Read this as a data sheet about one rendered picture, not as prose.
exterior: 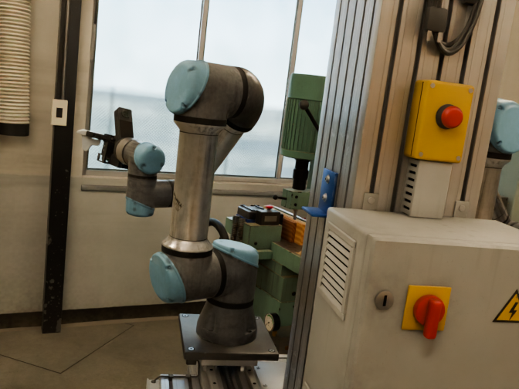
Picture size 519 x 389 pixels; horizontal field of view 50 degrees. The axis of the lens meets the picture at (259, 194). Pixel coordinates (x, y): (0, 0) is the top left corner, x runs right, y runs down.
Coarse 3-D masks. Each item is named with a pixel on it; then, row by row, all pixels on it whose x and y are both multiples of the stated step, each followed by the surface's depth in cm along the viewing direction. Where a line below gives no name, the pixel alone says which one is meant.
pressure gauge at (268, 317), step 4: (268, 316) 189; (272, 316) 187; (276, 316) 188; (264, 320) 191; (268, 320) 189; (272, 320) 187; (276, 320) 187; (264, 324) 191; (268, 324) 189; (272, 324) 187; (276, 324) 187; (268, 328) 189; (272, 328) 187; (276, 328) 187; (276, 332) 190
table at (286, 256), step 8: (280, 240) 204; (272, 248) 200; (280, 248) 195; (288, 248) 194; (296, 248) 195; (264, 256) 198; (272, 256) 200; (280, 256) 195; (288, 256) 191; (296, 256) 186; (288, 264) 190; (296, 264) 186; (296, 272) 186
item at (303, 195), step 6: (288, 192) 212; (294, 192) 210; (300, 192) 212; (306, 192) 213; (288, 198) 212; (294, 198) 211; (300, 198) 212; (306, 198) 214; (282, 204) 216; (288, 204) 212; (294, 204) 211; (300, 204) 213; (306, 204) 214; (294, 210) 216
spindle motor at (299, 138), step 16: (304, 80) 200; (320, 80) 200; (288, 96) 207; (304, 96) 201; (320, 96) 201; (288, 112) 206; (304, 112) 202; (320, 112) 203; (288, 128) 206; (304, 128) 203; (288, 144) 207; (304, 144) 204; (304, 160) 206
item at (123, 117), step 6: (120, 108) 156; (114, 114) 157; (120, 114) 156; (126, 114) 156; (114, 120) 156; (120, 120) 155; (126, 120) 156; (132, 120) 158; (120, 126) 154; (126, 126) 156; (132, 126) 157; (120, 132) 154; (126, 132) 155; (132, 132) 156; (120, 138) 153
